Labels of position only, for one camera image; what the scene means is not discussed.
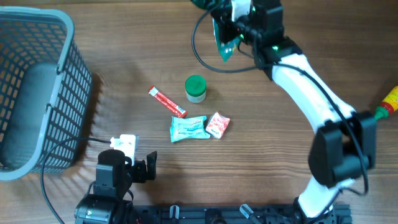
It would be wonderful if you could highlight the red stick packet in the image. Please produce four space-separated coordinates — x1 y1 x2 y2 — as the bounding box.
149 86 187 118

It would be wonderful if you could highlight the teal tissue packet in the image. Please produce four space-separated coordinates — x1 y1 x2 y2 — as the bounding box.
170 116 210 142

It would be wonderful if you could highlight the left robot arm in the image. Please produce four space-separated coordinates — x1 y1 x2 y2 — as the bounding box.
74 149 157 224

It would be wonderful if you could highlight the red white snack packet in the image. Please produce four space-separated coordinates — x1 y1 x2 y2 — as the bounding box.
205 112 230 139

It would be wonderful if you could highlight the grey plastic shopping basket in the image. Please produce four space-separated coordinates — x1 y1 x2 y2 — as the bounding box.
1 6 93 181

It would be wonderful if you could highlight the black left camera cable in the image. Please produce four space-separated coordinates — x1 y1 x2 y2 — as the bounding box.
39 136 112 224

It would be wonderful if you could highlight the black camera cable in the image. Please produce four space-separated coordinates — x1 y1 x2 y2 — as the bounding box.
190 9 370 218
39 136 112 224

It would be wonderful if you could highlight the dark green box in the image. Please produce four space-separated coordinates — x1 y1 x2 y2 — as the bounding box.
190 0 242 63

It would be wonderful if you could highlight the black right camera cable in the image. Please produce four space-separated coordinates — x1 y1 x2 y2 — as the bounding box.
190 9 370 218

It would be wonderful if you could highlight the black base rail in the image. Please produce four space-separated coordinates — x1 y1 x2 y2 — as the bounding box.
131 204 353 224

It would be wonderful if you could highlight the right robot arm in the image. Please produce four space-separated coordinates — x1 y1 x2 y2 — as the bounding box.
210 1 377 223

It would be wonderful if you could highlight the red sauce bottle green cap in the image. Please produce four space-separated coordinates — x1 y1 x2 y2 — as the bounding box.
374 86 398 120

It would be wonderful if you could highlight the clear jar green lid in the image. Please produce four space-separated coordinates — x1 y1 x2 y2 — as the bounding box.
185 75 206 103

